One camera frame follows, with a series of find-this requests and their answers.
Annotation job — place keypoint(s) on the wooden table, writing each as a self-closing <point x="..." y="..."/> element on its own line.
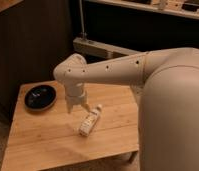
<point x="48" y="139"/>

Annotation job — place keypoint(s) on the upper wooden shelf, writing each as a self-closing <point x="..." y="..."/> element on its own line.
<point x="181" y="8"/>

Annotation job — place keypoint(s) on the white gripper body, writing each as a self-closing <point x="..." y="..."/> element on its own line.
<point x="75" y="94"/>

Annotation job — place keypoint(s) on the grey metal shelf beam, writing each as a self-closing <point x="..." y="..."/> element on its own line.
<point x="98" y="49"/>

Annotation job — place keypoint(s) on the metal vertical pole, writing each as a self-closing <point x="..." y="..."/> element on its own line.
<point x="83" y="31"/>

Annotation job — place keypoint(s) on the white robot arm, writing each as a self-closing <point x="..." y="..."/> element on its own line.
<point x="168" y="111"/>

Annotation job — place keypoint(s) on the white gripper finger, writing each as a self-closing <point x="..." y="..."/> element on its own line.
<point x="69" y="108"/>
<point x="86" y="107"/>

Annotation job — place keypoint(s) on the white plastic bottle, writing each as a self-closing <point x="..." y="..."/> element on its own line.
<point x="89" y="122"/>

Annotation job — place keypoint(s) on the black ceramic bowl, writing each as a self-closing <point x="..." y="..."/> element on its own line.
<point x="40" y="97"/>

